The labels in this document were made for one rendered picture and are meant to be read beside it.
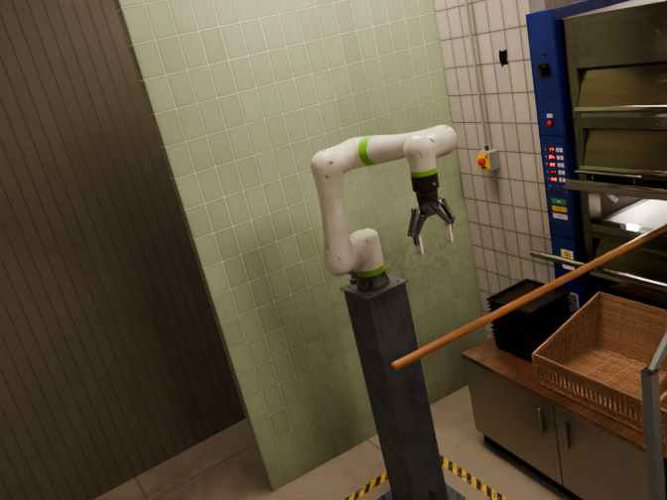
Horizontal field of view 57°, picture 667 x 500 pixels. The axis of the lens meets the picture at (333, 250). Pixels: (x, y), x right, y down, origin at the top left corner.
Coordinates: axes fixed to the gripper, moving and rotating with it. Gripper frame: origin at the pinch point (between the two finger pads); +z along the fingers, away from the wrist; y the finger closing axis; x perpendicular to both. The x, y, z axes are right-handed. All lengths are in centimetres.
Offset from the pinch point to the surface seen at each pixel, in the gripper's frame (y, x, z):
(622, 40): -100, 6, -53
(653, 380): -43, 52, 55
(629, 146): -102, 5, -10
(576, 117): -102, -20, -23
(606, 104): -99, -2, -28
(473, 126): -104, -89, -18
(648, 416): -42, 50, 69
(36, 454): 155, -189, 107
